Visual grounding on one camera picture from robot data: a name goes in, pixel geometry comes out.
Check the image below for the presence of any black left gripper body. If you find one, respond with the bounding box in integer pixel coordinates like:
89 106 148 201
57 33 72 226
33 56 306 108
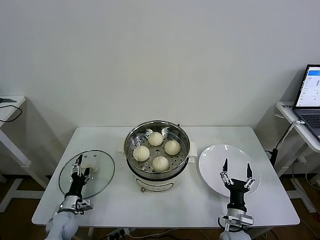
65 172 91 199

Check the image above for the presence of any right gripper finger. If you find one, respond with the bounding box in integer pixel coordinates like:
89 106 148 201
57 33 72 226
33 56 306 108
244 162 257 189
219 158 232 186

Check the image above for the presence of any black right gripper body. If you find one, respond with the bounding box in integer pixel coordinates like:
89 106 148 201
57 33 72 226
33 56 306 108
226 178 251 209

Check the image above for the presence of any round glass lid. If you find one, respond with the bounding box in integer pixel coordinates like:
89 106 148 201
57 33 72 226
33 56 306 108
58 149 116 200

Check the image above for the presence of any white steamed baozi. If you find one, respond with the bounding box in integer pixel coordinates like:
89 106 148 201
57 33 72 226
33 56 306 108
132 145 150 162
164 139 181 155
148 131 164 147
151 155 170 173

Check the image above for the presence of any stainless steel steamer basket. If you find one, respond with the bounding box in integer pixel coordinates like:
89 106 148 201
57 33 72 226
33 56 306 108
116 120 198 181

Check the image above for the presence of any white round plate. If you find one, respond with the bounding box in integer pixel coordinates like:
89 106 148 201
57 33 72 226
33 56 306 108
198 143 262 200

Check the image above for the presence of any white power strip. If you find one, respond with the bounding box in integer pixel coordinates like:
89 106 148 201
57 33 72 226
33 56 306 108
107 228 131 240

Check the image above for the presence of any white side table with laptop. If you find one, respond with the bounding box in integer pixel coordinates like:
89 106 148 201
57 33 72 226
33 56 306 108
275 101 320 213

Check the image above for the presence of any grey open laptop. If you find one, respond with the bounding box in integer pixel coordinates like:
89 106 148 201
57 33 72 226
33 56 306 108
292 64 320 142

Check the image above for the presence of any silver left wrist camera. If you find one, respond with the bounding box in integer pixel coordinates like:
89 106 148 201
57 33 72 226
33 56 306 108
74 198 94 215

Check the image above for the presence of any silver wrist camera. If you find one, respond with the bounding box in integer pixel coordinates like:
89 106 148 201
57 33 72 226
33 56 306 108
217 212 254 231
74 198 94 215

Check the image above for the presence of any white and black laptop cable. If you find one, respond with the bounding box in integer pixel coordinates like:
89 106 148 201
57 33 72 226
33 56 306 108
264 120 306 171

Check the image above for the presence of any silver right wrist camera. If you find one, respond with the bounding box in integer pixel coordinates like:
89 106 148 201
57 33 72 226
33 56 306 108
217 212 254 231

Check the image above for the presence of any thin black cable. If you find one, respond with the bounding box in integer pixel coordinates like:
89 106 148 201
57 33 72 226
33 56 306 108
0 104 24 123

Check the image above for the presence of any white side table with cable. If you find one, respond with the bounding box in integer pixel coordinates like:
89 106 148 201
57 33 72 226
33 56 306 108
0 95 51 213

